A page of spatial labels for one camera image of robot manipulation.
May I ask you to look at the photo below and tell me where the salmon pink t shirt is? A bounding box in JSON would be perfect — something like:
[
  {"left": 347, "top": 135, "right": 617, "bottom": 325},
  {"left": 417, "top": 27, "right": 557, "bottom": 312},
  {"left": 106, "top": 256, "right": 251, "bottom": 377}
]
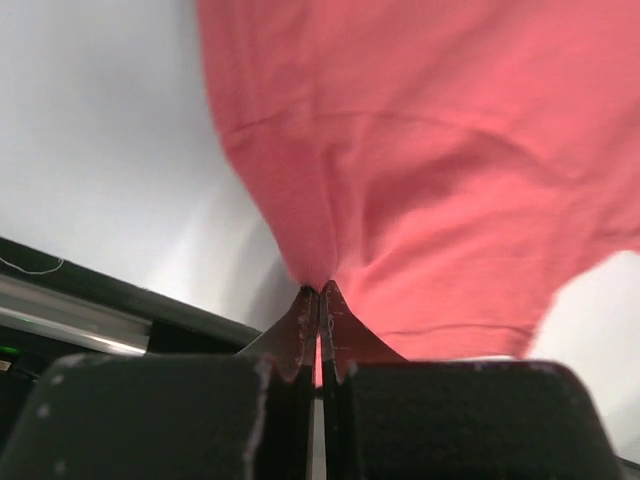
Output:
[{"left": 196, "top": 1, "right": 639, "bottom": 359}]

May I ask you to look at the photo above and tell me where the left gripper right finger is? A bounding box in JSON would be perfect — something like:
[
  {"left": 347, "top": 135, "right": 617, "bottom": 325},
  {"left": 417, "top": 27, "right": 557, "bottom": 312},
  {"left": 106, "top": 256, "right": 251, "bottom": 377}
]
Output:
[{"left": 319, "top": 283, "right": 624, "bottom": 480}]

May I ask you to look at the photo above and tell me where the aluminium frame rail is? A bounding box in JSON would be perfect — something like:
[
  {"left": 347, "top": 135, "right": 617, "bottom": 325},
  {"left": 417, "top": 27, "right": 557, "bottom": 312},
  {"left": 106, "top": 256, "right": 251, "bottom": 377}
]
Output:
[{"left": 1, "top": 275, "right": 152, "bottom": 356}]

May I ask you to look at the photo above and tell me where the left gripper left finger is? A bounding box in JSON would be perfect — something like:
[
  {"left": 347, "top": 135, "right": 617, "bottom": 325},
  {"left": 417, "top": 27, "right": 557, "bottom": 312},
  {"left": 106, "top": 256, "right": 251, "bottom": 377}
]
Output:
[{"left": 1, "top": 288, "right": 318, "bottom": 479}]

